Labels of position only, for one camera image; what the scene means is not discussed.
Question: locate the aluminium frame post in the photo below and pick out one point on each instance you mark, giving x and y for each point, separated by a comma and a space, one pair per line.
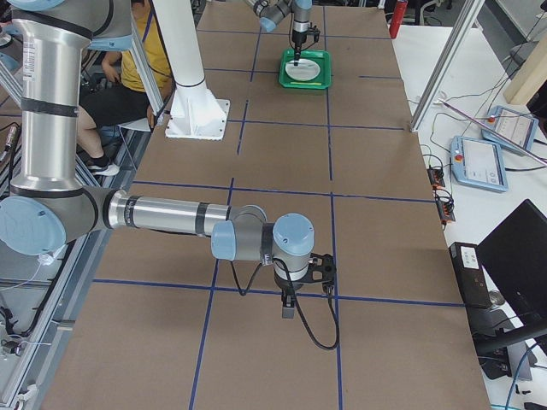
458, 34

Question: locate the green plastic tray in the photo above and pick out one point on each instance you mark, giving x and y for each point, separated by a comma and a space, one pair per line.
320, 56

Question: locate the blue teach pendant tablet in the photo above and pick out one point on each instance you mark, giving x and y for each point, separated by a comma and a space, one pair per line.
519, 128

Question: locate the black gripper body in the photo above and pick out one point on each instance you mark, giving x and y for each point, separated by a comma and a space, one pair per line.
297, 38

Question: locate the silver reacher grabber tool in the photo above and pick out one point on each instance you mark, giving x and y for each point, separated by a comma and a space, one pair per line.
501, 137

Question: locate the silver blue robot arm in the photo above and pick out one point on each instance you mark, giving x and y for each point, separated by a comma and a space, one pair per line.
270, 16

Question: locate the orange black circuit board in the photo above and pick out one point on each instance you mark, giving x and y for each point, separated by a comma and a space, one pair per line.
436, 177

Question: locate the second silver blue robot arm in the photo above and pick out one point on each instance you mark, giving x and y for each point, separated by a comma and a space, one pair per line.
48, 207

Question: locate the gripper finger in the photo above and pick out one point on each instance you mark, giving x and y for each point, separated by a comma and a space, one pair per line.
285, 305
290, 306

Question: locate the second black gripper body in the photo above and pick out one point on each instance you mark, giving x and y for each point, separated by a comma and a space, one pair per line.
285, 285

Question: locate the black box device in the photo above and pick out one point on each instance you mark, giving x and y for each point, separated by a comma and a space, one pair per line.
469, 275

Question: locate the person in yellow shirt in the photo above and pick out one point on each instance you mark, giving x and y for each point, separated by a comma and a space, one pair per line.
126, 100

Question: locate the red cylinder extinguisher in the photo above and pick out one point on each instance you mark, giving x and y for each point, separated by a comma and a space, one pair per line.
397, 17

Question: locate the white round plate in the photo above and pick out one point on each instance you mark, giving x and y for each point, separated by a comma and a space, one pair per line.
303, 70

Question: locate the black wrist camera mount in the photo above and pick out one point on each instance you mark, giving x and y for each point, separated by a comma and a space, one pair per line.
314, 32

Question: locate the white camera mast post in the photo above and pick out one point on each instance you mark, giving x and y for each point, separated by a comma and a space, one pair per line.
195, 112

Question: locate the black laptop computer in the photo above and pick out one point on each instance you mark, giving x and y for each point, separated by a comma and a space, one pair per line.
514, 256

